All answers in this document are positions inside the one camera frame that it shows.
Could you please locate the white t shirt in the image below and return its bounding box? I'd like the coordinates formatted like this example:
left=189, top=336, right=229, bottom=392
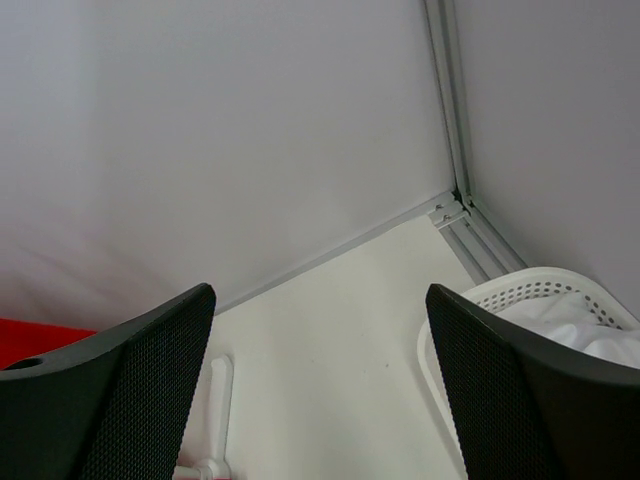
left=498, top=293, right=639, bottom=369

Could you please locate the silver clothes rack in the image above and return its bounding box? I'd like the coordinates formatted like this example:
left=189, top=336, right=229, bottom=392
left=173, top=355, right=234, bottom=479

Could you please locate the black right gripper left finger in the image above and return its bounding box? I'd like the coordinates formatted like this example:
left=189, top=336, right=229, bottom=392
left=1, top=284, right=216, bottom=479

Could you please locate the red t shirt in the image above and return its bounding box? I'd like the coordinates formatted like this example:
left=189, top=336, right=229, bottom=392
left=1, top=318, right=96, bottom=371

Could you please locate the white perforated plastic basket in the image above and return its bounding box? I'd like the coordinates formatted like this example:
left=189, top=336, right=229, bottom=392
left=417, top=268, right=639, bottom=478

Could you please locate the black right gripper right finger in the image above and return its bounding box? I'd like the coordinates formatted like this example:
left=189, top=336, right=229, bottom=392
left=426, top=284, right=639, bottom=479

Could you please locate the aluminium corner frame post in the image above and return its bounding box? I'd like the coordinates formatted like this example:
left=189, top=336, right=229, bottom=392
left=424, top=1, right=527, bottom=284

